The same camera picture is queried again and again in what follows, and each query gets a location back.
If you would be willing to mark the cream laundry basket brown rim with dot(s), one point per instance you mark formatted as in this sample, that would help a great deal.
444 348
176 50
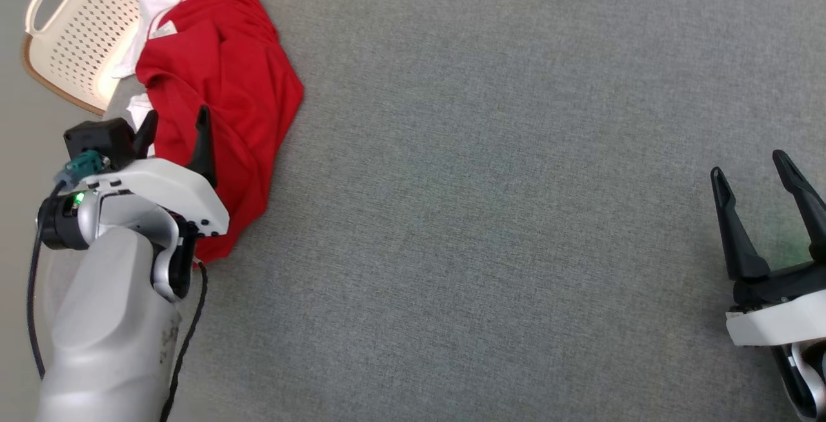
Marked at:
84 28

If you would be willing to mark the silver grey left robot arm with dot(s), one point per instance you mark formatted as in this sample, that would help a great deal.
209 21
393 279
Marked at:
110 331

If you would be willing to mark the red jersey with white sleeves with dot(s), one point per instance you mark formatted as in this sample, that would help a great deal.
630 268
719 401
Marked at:
219 73

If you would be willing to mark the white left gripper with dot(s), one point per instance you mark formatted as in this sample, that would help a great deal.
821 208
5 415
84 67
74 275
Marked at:
174 190

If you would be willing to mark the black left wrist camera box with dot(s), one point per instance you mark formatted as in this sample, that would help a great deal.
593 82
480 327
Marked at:
97 138

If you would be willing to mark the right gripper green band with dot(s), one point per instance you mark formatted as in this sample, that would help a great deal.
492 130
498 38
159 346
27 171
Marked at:
781 319

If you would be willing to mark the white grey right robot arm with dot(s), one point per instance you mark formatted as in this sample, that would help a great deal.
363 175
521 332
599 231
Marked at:
806 377

